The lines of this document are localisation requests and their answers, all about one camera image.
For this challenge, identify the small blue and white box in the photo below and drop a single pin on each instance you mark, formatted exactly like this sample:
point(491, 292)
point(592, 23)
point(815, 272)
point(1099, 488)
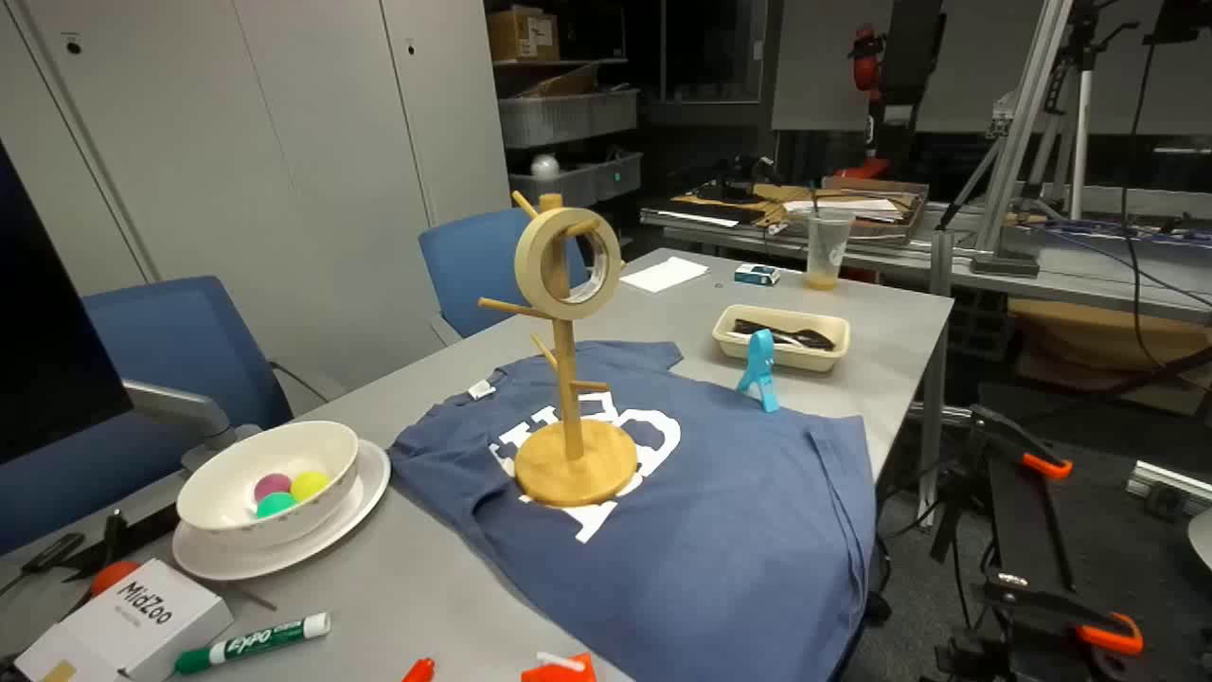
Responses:
point(757, 275)

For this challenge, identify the black monitor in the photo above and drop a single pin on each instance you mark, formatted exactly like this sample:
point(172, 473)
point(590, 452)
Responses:
point(43, 341)

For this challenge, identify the roll of beige masking tape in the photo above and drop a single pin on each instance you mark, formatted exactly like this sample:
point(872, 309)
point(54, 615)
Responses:
point(534, 260)

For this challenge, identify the brown tray with papers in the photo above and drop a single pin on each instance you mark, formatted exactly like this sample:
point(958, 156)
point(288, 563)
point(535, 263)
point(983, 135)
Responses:
point(852, 204)

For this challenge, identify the orange and white object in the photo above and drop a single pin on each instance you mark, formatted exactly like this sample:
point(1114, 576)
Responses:
point(561, 669)

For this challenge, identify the shelf with grey bins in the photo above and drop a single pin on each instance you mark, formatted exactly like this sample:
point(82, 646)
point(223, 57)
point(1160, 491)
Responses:
point(568, 118)

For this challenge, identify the light blue plastic clamp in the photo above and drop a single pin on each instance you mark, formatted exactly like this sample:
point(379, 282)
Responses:
point(759, 369)

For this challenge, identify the clear plastic cup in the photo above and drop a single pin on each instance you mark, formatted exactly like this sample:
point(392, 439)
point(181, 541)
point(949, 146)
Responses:
point(828, 251)

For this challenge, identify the white bowl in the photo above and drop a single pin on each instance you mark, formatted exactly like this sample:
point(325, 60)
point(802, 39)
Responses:
point(227, 488)

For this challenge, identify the grey storage cabinets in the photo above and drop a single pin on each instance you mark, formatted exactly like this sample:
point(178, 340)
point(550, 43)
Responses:
point(246, 161)

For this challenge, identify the aluminium frame post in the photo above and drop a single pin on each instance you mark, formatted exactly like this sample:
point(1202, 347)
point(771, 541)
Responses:
point(1018, 142)

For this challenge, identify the white cardboard box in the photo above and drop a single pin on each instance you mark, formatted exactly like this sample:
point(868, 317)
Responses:
point(123, 625)

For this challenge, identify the cream rectangular tray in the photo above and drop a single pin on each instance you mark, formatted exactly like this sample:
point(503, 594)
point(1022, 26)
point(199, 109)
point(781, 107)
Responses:
point(734, 336)

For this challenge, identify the white paper sheet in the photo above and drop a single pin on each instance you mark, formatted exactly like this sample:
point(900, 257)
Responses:
point(665, 275)

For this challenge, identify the green dry erase marker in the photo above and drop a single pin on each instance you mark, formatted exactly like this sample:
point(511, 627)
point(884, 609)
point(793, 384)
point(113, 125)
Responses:
point(251, 642)

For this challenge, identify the grey table with clutter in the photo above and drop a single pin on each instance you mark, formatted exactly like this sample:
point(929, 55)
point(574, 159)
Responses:
point(1079, 270)

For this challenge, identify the orange marker cap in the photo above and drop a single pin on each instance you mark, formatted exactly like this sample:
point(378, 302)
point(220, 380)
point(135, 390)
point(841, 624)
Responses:
point(418, 671)

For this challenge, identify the white plate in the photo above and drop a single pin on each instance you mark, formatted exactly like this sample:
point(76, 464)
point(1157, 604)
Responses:
point(365, 488)

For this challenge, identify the blue office chair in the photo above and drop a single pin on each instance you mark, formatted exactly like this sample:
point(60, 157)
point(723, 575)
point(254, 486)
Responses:
point(180, 350)
point(469, 260)

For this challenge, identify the red and black machine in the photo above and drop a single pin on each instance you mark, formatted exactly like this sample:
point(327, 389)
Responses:
point(885, 85)

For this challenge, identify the pink ball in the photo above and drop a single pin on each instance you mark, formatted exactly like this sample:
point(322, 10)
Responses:
point(271, 486)

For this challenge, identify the blue t-shirt with white print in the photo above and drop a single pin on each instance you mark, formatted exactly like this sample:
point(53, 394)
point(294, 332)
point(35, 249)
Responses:
point(729, 530)

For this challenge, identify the yellow ball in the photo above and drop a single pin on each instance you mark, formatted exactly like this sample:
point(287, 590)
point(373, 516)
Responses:
point(309, 485)

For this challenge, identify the orange ball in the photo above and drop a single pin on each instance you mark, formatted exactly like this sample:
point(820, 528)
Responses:
point(112, 574)

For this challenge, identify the black and orange bar clamp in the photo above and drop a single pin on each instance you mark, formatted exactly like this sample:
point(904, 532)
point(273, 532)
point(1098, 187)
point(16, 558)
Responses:
point(1070, 616)
point(1018, 450)

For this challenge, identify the camera on tripod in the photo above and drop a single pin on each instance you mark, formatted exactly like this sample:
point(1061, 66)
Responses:
point(1070, 85)

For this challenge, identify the black plastic cutlery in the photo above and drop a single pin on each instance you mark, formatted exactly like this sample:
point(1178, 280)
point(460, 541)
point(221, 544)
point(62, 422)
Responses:
point(786, 334)

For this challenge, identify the green ball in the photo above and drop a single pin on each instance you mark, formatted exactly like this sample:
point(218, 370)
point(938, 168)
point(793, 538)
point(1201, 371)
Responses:
point(275, 505)

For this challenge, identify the black pen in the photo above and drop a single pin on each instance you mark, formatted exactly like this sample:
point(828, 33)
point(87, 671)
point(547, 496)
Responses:
point(52, 551)

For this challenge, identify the wooden peg rack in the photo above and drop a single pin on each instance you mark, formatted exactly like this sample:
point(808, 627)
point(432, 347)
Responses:
point(574, 455)

